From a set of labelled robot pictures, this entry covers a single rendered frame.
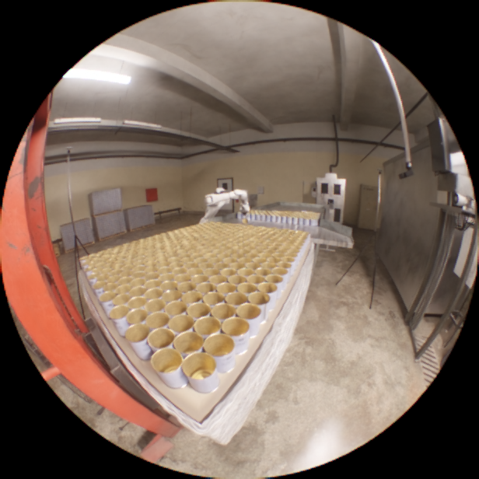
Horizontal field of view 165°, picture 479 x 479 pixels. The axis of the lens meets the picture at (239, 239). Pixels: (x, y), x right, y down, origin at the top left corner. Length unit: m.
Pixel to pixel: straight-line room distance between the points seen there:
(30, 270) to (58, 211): 8.77
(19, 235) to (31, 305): 0.16
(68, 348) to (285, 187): 8.21
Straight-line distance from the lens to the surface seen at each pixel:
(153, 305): 0.57
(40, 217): 1.03
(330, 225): 1.90
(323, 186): 6.44
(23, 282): 0.50
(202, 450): 1.52
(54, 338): 0.56
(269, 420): 1.53
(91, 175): 9.50
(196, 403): 0.41
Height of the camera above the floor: 1.50
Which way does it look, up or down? 17 degrees down
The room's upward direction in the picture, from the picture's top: 1 degrees counter-clockwise
